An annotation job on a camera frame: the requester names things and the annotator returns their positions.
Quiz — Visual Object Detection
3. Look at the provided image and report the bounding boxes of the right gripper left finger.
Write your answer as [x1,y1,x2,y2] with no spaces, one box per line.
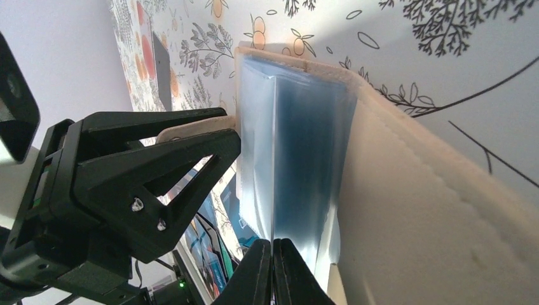
[212,239,272,305]

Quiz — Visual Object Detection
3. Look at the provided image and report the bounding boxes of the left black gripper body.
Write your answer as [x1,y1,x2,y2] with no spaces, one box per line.
[1,119,139,304]

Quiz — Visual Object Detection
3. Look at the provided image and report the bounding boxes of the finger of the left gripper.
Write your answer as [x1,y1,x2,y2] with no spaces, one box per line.
[81,107,226,147]
[76,129,240,262]

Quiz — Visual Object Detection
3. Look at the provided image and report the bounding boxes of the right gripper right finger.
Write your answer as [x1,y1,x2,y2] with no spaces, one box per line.
[273,238,334,305]

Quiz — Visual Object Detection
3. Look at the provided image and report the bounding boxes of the beige leather card holder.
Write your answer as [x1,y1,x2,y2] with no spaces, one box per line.
[157,47,538,304]

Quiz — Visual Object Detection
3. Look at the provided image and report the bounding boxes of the black card on mat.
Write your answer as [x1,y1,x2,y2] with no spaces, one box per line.
[153,32,172,111]

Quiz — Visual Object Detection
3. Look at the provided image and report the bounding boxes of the floral patterned table mat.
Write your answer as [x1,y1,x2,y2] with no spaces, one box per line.
[108,1,538,207]

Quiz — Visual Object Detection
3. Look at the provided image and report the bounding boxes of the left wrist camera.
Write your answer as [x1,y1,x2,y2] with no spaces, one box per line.
[1,36,41,166]

